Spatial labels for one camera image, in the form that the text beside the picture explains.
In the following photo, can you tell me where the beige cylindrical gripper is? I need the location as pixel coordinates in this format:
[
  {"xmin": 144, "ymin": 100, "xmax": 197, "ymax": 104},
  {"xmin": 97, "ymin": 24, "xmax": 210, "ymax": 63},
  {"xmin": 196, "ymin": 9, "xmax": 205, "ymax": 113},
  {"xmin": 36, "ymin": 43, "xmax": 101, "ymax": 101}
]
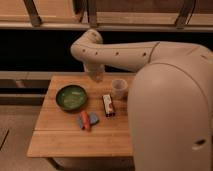
[{"xmin": 83, "ymin": 63, "xmax": 105, "ymax": 82}]

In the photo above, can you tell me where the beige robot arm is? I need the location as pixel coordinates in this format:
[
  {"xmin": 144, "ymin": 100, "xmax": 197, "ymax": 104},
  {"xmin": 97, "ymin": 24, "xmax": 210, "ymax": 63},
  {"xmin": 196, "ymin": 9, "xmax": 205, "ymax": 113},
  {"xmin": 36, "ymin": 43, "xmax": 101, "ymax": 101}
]
[{"xmin": 71, "ymin": 29, "xmax": 213, "ymax": 171}]

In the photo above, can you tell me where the clear plastic cup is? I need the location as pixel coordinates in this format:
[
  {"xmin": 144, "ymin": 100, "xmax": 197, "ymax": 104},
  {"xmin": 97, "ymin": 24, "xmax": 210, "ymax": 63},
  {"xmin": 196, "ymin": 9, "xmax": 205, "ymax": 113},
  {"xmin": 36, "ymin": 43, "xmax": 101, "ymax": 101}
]
[{"xmin": 111, "ymin": 79, "xmax": 128, "ymax": 100}]

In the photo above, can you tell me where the dark snack bar packet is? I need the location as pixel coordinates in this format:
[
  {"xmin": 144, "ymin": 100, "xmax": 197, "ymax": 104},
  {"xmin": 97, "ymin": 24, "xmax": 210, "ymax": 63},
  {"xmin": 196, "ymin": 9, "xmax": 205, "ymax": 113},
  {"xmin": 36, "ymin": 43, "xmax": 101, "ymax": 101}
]
[{"xmin": 102, "ymin": 94, "xmax": 115, "ymax": 117}]

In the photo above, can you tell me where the green ceramic bowl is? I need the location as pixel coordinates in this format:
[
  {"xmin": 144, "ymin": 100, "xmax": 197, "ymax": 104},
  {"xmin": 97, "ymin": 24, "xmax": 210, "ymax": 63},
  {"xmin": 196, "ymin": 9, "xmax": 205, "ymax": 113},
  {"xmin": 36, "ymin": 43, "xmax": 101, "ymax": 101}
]
[{"xmin": 55, "ymin": 85, "xmax": 88, "ymax": 111}]

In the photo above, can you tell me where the orange carrot toy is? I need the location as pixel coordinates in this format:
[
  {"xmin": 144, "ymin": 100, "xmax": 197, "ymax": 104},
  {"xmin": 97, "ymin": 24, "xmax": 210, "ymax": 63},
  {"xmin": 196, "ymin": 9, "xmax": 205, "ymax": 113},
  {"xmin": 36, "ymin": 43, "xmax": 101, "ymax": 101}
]
[{"xmin": 81, "ymin": 111, "xmax": 91, "ymax": 131}]

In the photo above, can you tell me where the blue sponge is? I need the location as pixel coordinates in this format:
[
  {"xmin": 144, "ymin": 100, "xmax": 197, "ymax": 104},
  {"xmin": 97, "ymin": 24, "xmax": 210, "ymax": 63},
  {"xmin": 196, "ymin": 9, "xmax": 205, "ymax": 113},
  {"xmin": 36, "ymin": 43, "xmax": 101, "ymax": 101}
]
[{"xmin": 77, "ymin": 112, "xmax": 99, "ymax": 129}]

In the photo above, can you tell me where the wooden table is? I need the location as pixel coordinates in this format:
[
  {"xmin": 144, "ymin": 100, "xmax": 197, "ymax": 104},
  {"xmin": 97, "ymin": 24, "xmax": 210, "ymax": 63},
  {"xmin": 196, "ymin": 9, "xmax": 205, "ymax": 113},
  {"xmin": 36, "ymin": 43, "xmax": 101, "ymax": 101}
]
[{"xmin": 27, "ymin": 74, "xmax": 133, "ymax": 158}]

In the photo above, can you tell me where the wooden shelf with metal brackets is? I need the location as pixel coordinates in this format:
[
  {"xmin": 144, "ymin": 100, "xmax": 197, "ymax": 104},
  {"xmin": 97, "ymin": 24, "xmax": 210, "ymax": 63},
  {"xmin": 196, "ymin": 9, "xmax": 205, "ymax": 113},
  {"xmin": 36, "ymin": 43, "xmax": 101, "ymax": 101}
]
[{"xmin": 0, "ymin": 0, "xmax": 213, "ymax": 32}]

